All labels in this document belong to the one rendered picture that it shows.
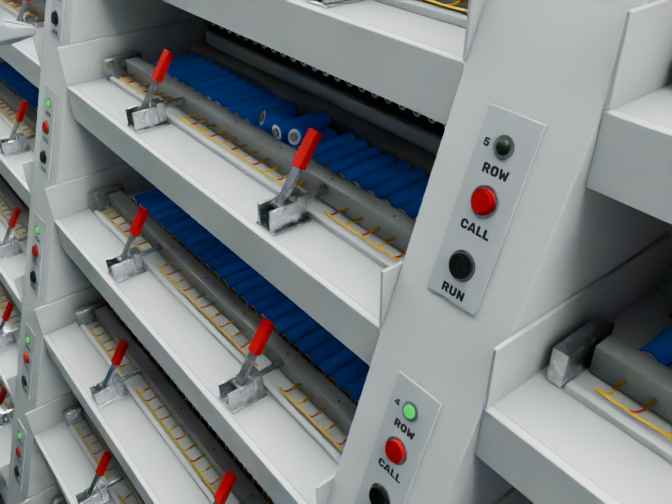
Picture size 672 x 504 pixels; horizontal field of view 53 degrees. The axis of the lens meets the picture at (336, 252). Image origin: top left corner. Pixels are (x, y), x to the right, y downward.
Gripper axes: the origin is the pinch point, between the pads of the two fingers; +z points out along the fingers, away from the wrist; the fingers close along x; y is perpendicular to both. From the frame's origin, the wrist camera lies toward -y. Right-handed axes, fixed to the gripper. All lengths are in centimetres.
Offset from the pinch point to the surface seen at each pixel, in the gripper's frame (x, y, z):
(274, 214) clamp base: -15.4, -8.4, 16.8
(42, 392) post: 30, -59, 19
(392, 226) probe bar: -23.3, -6.0, 22.5
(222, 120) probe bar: 3.4, -5.9, 22.5
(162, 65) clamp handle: 11.7, -2.6, 19.0
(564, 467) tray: -45.7, -10.5, 16.4
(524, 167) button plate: -36.8, 4.0, 15.5
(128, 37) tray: 29.9, -3.2, 23.5
